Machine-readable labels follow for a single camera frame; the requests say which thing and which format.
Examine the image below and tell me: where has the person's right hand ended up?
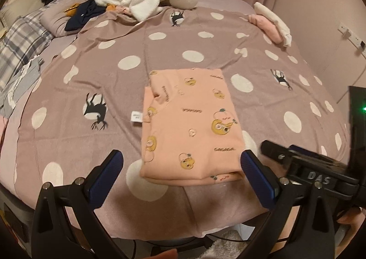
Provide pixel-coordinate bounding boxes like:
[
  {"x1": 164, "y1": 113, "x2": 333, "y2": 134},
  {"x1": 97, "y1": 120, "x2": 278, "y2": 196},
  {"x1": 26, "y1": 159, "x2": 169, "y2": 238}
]
[{"x1": 337, "y1": 207, "x2": 366, "y2": 225}]

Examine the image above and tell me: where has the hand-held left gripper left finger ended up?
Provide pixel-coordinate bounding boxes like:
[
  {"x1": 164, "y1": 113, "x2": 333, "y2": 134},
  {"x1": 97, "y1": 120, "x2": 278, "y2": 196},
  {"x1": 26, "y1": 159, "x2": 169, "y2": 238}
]
[{"x1": 31, "y1": 149, "x2": 126, "y2": 259}]

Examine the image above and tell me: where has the beige pillow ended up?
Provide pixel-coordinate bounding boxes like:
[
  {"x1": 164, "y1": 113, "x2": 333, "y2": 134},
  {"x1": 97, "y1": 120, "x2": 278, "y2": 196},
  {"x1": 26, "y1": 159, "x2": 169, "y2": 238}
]
[{"x1": 0, "y1": 0, "x2": 46, "y2": 23}]

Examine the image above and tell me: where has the navy cloth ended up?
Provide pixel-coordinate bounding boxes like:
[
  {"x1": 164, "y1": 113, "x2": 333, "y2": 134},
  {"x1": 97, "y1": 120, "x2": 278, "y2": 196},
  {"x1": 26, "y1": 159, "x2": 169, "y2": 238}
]
[{"x1": 64, "y1": 0, "x2": 107, "y2": 32}]

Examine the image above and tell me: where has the folded white cloth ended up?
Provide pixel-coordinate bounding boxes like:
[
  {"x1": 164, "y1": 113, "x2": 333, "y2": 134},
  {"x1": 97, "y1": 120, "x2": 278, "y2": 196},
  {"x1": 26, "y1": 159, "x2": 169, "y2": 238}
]
[{"x1": 254, "y1": 2, "x2": 293, "y2": 48}]

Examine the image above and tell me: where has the plaid grey pillow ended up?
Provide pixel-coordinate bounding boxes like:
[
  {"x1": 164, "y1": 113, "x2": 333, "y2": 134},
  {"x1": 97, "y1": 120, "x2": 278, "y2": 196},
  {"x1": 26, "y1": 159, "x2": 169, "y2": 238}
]
[{"x1": 0, "y1": 0, "x2": 70, "y2": 90}]

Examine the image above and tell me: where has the yellow patterned cloth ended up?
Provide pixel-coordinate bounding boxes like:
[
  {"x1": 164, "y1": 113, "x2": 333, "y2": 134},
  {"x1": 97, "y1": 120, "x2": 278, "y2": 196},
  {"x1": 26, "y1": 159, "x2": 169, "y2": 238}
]
[{"x1": 64, "y1": 3, "x2": 80, "y2": 16}]

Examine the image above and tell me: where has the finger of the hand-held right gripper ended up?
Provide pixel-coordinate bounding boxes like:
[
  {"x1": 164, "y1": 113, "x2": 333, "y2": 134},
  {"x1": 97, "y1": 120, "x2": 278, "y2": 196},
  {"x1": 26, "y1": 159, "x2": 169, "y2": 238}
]
[{"x1": 261, "y1": 140, "x2": 351, "y2": 174}]

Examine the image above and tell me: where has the white wall power strip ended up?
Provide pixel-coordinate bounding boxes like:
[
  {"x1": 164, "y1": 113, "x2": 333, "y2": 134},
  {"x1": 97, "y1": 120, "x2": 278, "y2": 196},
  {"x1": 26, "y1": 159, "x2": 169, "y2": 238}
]
[{"x1": 338, "y1": 21, "x2": 366, "y2": 55}]

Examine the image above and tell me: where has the pink cartoon print shirt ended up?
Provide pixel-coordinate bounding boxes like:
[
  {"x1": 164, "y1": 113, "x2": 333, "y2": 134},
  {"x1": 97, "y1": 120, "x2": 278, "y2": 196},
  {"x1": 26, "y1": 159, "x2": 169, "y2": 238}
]
[{"x1": 130, "y1": 67, "x2": 246, "y2": 186}]

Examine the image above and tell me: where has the folded pink cloth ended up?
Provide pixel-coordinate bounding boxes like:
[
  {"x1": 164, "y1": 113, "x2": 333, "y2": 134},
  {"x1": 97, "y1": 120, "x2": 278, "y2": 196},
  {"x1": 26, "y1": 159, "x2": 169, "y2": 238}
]
[{"x1": 248, "y1": 14, "x2": 283, "y2": 45}]

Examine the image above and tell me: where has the white fluffy rug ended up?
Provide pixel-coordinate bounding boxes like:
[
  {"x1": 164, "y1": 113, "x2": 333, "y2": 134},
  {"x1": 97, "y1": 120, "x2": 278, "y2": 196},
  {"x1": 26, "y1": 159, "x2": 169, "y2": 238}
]
[{"x1": 204, "y1": 237, "x2": 249, "y2": 259}]

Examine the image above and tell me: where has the mauve polka dot blanket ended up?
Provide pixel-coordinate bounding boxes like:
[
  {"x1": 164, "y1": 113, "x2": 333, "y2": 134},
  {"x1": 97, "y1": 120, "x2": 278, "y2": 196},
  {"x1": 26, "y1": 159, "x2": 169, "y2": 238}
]
[{"x1": 0, "y1": 0, "x2": 352, "y2": 238}]

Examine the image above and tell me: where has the mauve bed sheet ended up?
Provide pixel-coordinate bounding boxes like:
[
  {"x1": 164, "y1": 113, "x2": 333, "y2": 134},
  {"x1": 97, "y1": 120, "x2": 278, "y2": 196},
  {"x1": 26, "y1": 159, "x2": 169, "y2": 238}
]
[{"x1": 39, "y1": 0, "x2": 255, "y2": 38}]

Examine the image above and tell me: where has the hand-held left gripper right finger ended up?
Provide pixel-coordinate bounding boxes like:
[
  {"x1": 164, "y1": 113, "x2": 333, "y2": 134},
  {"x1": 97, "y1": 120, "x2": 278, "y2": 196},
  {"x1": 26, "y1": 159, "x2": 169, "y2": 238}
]
[{"x1": 240, "y1": 149, "x2": 344, "y2": 259}]

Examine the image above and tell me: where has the dark bed frame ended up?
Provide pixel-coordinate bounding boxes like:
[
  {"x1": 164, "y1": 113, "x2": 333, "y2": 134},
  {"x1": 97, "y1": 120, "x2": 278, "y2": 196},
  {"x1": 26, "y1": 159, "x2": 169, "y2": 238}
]
[{"x1": 0, "y1": 185, "x2": 38, "y2": 248}]

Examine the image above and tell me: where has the grey cloth with white trim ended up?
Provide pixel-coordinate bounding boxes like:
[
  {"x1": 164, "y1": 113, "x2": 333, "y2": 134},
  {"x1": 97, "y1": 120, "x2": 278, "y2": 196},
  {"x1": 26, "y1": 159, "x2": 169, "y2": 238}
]
[{"x1": 0, "y1": 56, "x2": 45, "y2": 118}]

